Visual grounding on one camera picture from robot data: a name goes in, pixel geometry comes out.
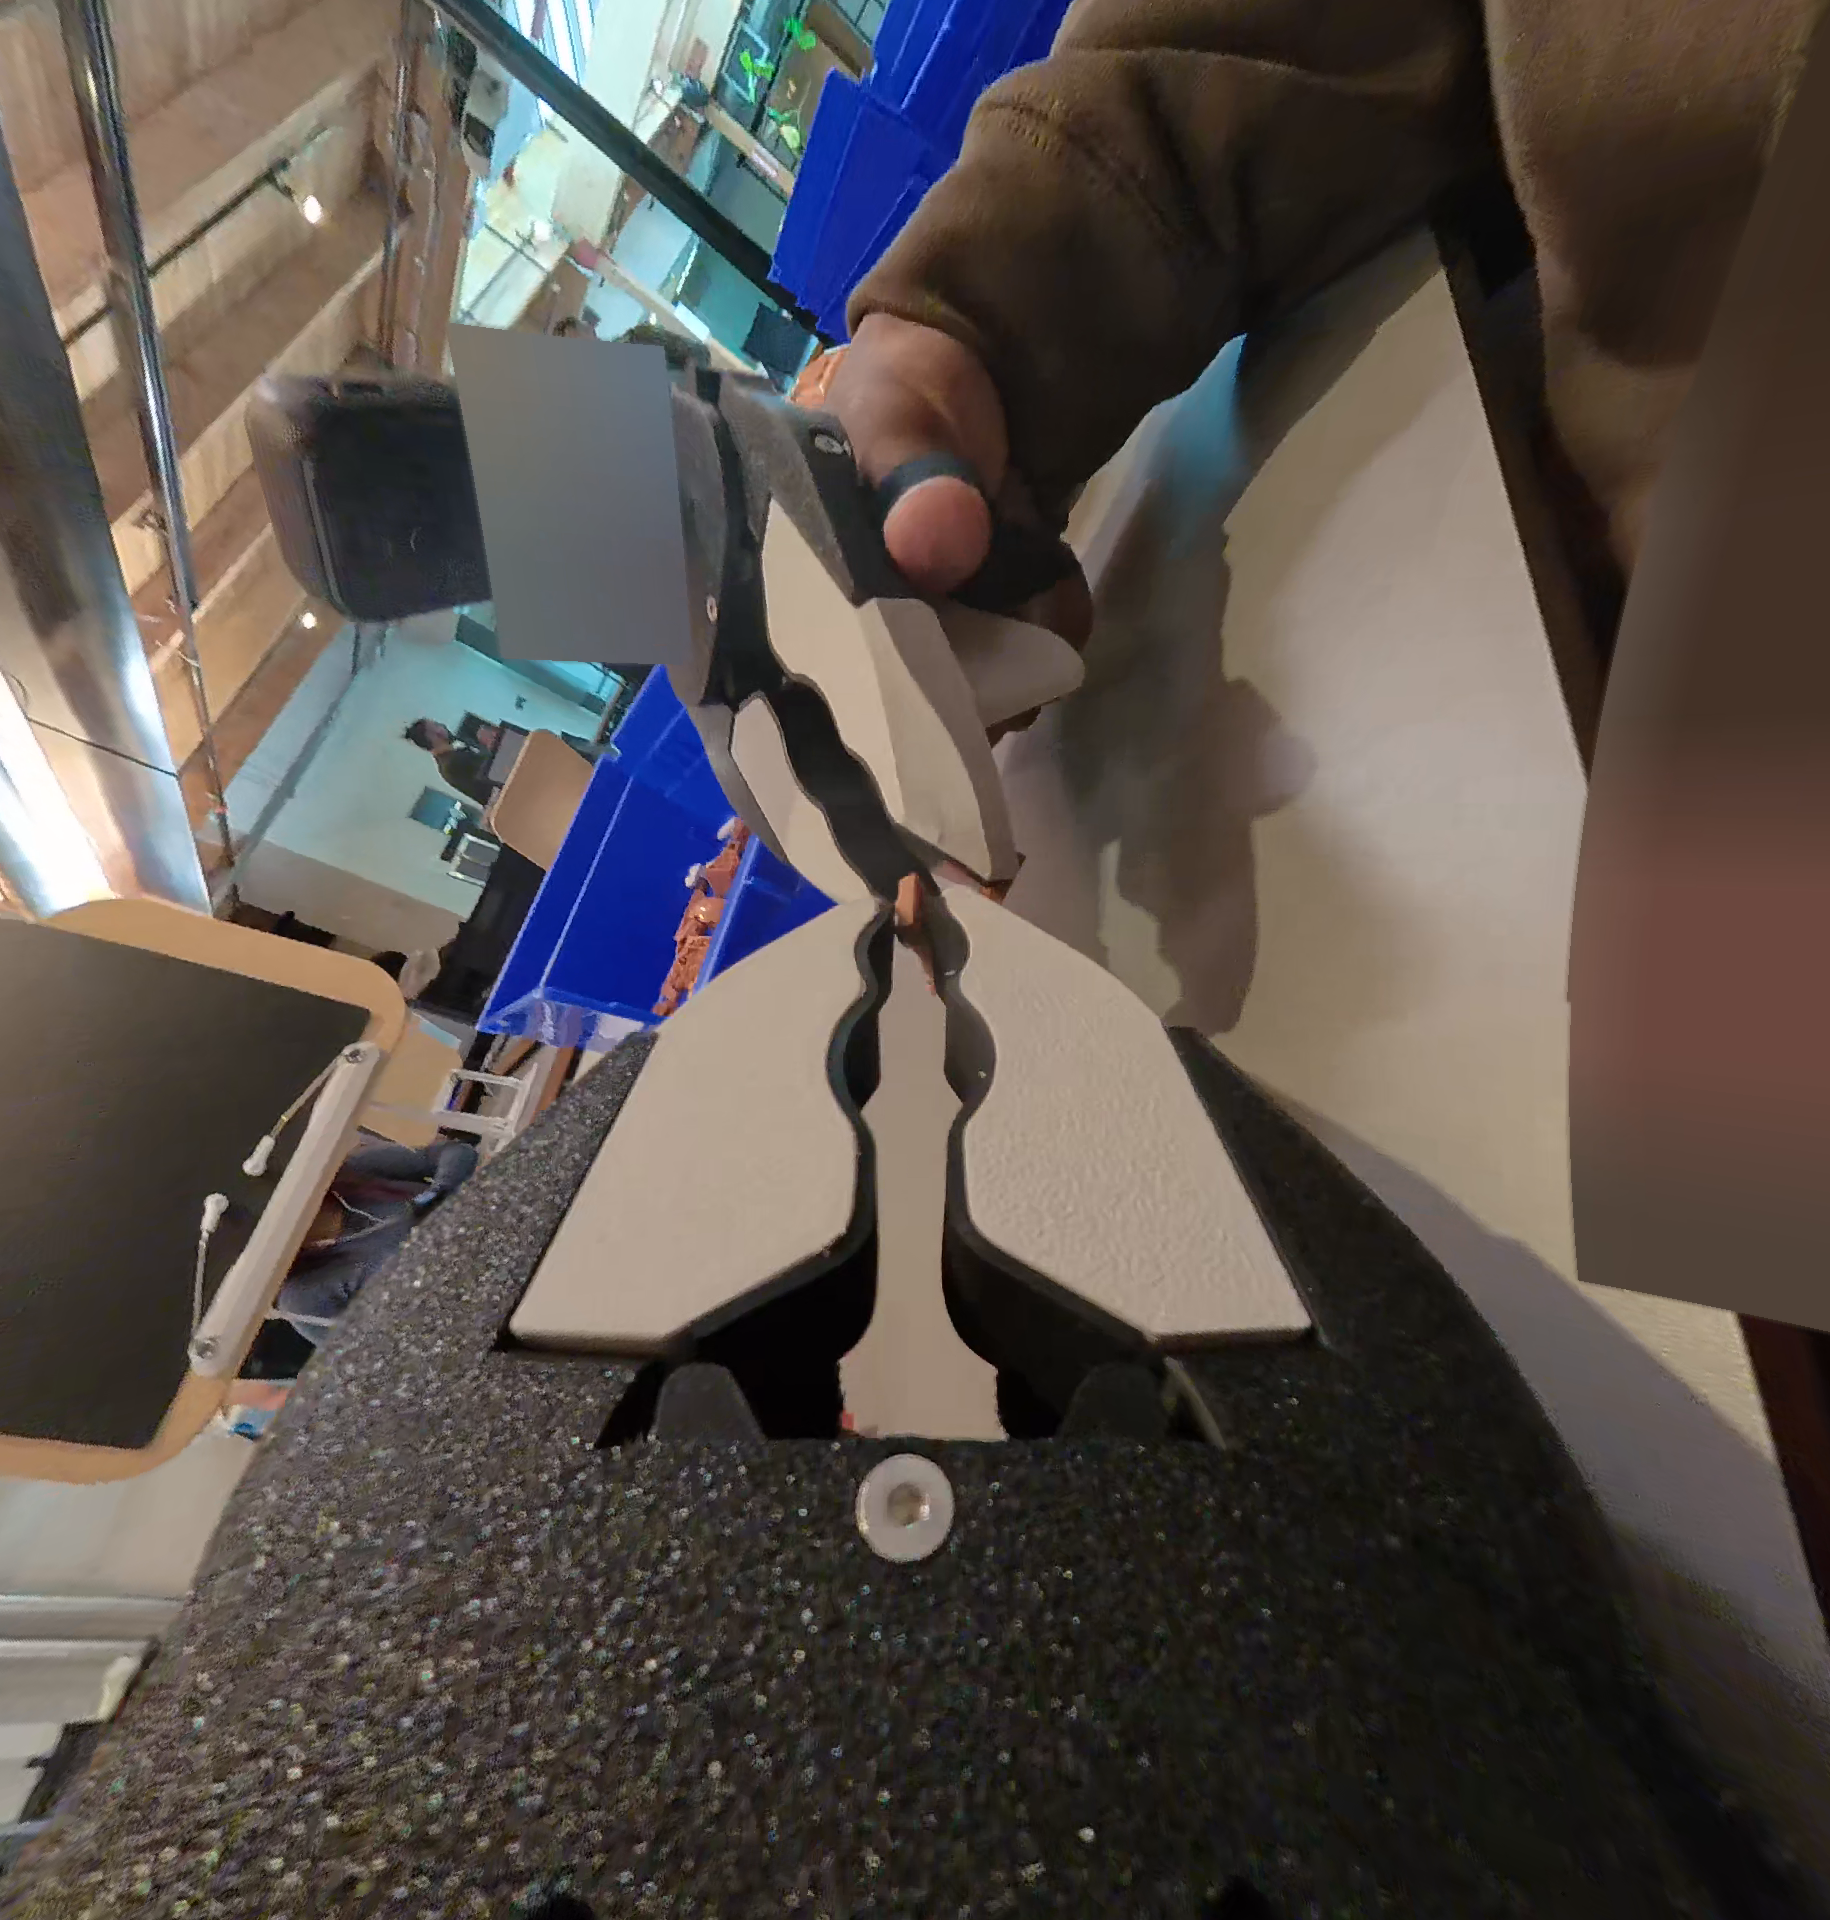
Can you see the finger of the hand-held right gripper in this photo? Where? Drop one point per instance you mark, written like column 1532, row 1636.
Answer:
column 781, row 780
column 915, row 721

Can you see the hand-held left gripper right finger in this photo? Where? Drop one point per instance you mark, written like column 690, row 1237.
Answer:
column 1126, row 1171

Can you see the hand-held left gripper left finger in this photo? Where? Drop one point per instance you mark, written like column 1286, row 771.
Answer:
column 706, row 1185

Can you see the pile of brown lego pieces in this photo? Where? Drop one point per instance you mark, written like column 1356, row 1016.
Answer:
column 696, row 930

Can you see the brown quarter round lego plate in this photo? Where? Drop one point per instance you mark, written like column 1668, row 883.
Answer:
column 911, row 906

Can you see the blue plastic bin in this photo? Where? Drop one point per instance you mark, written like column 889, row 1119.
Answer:
column 600, row 901

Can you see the person's right forearm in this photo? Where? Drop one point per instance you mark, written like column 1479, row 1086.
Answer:
column 1155, row 180

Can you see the person's right hand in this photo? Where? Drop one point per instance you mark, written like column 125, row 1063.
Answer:
column 931, row 406

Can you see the white stand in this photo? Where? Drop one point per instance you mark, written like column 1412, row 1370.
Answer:
column 480, row 1102

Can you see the wooden chair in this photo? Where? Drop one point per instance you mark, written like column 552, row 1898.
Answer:
column 540, row 796

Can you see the stack of blue bins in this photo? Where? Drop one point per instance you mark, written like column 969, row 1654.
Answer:
column 856, row 195

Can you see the wood framed black panel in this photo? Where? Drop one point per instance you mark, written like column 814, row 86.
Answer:
column 106, row 1171

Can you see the silver ventilation duct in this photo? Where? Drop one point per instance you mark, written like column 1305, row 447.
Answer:
column 45, row 600

